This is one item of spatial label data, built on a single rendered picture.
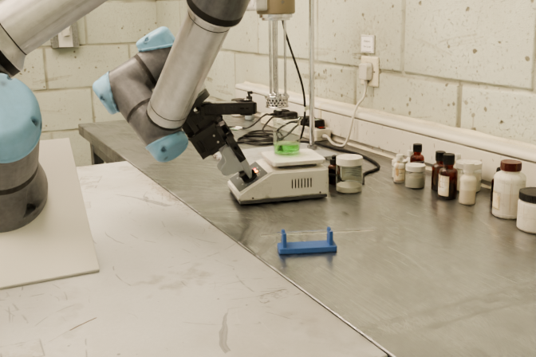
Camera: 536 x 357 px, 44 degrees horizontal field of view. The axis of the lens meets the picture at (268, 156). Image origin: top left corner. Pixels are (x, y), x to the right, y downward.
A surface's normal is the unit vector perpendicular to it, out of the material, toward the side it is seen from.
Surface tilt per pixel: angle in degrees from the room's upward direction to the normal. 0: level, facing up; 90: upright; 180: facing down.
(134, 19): 90
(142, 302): 0
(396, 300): 0
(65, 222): 44
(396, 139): 90
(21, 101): 52
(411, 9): 90
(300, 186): 90
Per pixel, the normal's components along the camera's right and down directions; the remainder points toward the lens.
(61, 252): 0.29, -0.57
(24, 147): 0.76, 0.62
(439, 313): -0.02, -0.98
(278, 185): 0.25, 0.21
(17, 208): 0.64, 0.54
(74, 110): 0.44, 0.18
